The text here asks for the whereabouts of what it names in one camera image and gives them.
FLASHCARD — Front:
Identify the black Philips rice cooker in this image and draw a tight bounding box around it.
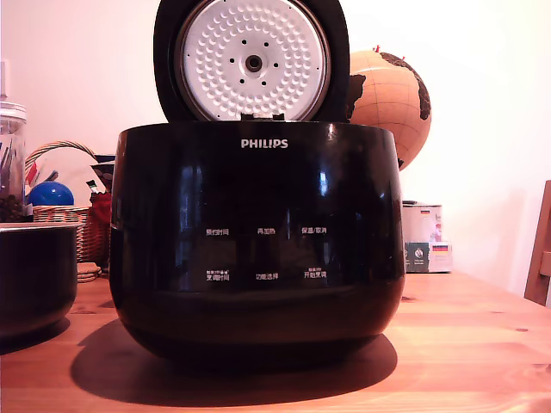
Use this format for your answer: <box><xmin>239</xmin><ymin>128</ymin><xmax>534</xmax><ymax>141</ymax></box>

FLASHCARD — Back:
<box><xmin>108</xmin><ymin>121</ymin><xmax>407</xmax><ymax>373</ymax></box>

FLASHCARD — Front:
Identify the rice cooker lid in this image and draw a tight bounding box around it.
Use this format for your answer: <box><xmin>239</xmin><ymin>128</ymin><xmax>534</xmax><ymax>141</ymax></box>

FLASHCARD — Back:
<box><xmin>152</xmin><ymin>0</ymin><xmax>351</xmax><ymax>125</ymax></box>

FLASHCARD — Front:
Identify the dark metallic inner pot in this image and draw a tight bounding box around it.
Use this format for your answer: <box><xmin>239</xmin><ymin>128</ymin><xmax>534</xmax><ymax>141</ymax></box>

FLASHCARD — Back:
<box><xmin>0</xmin><ymin>222</ymin><xmax>82</xmax><ymax>340</ymax></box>

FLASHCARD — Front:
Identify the cork globe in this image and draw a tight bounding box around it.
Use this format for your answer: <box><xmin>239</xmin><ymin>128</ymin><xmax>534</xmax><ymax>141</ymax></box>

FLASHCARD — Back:
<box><xmin>346</xmin><ymin>44</ymin><xmax>433</xmax><ymax>172</ymax></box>

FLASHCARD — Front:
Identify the white cardboard box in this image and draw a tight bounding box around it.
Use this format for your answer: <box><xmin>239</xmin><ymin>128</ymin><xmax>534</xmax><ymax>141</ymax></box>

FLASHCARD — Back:
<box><xmin>401</xmin><ymin>200</ymin><xmax>454</xmax><ymax>274</ymax></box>

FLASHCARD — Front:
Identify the red crinkled bag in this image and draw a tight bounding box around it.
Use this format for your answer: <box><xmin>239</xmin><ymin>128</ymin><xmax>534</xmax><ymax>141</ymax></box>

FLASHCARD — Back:
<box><xmin>89</xmin><ymin>191</ymin><xmax>113</xmax><ymax>242</ymax></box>

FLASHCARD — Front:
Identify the patterned dark bowl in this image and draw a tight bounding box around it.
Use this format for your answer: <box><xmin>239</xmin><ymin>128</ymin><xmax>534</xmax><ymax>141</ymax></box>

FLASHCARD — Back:
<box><xmin>90</xmin><ymin>154</ymin><xmax>116</xmax><ymax>194</ymax></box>

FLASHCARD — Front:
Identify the woven wicker basket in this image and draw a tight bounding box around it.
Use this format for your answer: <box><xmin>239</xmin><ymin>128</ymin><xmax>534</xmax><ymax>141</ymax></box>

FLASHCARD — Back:
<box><xmin>24</xmin><ymin>140</ymin><xmax>111</xmax><ymax>264</ymax></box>

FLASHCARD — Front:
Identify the cork coaster stack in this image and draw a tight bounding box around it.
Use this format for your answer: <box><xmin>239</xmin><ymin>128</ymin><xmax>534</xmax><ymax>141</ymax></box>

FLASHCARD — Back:
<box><xmin>76</xmin><ymin>262</ymin><xmax>102</xmax><ymax>284</ymax></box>

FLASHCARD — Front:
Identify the blue ball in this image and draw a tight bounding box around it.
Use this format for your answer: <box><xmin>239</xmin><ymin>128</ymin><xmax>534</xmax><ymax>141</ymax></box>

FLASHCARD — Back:
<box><xmin>27</xmin><ymin>181</ymin><xmax>76</xmax><ymax>207</ymax></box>

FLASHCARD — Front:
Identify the clear glass jar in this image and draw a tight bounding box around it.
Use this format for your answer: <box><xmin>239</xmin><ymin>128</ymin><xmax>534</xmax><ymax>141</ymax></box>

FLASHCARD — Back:
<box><xmin>0</xmin><ymin>101</ymin><xmax>29</xmax><ymax>224</ymax></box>

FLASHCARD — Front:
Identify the wooden chair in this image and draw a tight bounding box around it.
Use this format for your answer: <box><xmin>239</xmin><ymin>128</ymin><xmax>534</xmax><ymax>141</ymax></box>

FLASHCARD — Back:
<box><xmin>523</xmin><ymin>180</ymin><xmax>551</xmax><ymax>307</ymax></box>

